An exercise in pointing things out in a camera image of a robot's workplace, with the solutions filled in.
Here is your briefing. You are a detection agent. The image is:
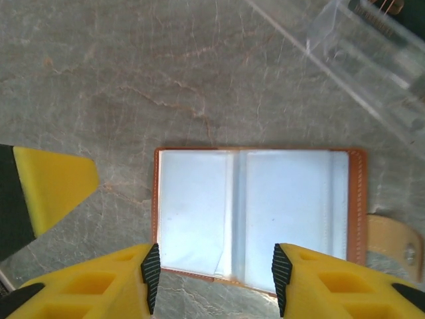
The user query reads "brown leather card holder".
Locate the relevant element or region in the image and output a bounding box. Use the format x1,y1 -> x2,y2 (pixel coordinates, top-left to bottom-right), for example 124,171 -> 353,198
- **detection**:
151,146 -> 424,298

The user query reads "barcode card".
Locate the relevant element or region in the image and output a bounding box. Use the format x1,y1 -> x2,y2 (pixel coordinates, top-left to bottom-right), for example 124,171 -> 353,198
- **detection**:
348,0 -> 411,49

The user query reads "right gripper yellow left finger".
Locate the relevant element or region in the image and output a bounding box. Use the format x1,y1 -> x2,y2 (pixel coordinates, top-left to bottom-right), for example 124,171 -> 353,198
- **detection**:
0,242 -> 163,319

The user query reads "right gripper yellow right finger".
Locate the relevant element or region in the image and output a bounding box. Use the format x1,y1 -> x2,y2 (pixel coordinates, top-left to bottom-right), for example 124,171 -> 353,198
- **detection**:
271,242 -> 425,319

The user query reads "clear acrylic card stand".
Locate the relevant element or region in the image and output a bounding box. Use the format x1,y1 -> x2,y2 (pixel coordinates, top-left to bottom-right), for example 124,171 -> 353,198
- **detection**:
245,0 -> 425,147

